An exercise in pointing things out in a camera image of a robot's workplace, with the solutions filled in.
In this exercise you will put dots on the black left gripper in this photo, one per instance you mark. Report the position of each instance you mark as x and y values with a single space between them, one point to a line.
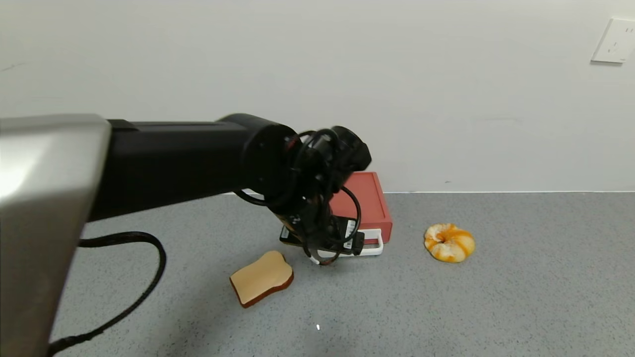
331 237

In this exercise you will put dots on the red drawer case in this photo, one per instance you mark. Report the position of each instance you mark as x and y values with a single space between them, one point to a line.
369 198

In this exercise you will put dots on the toast bread slice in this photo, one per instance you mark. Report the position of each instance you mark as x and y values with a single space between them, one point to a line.
260 277

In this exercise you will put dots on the orange glazed donut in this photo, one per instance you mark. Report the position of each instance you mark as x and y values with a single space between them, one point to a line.
456 248

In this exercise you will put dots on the left robot arm silver black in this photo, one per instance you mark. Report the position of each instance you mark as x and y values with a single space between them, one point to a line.
173 163

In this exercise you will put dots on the white wall socket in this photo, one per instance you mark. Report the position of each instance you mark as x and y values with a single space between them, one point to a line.
615 42

